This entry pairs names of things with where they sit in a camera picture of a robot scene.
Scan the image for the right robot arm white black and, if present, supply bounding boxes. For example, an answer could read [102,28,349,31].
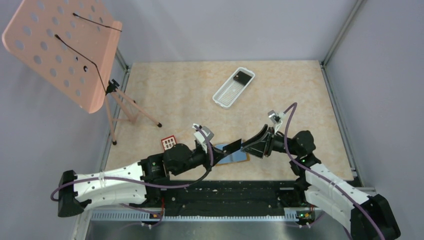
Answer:
[241,125,401,240]

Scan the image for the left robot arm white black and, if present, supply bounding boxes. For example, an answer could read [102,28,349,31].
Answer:
[50,143,232,218]

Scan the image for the red white grid card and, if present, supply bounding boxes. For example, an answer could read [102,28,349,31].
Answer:
[161,135,177,151]

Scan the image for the black card stack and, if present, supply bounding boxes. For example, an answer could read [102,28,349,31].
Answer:
[232,71,253,86]

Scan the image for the white perforated plastic tray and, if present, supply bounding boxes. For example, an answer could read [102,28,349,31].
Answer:
[212,67,256,109]

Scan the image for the pink perforated music stand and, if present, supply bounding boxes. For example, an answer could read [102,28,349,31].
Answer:
[0,0,162,128]

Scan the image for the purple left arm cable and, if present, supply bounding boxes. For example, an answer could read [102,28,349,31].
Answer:
[50,124,215,229]

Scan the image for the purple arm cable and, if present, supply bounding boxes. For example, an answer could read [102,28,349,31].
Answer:
[50,124,215,229]
[283,101,387,240]

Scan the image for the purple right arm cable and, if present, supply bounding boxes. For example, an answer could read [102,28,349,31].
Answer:
[283,101,387,240]

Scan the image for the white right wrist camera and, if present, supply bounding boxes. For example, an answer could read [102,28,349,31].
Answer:
[267,110,286,134]

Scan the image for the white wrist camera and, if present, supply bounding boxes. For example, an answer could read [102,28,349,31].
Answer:
[192,123,215,146]
[267,110,286,134]

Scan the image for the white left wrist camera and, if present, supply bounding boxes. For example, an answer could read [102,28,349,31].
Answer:
[192,123,215,146]

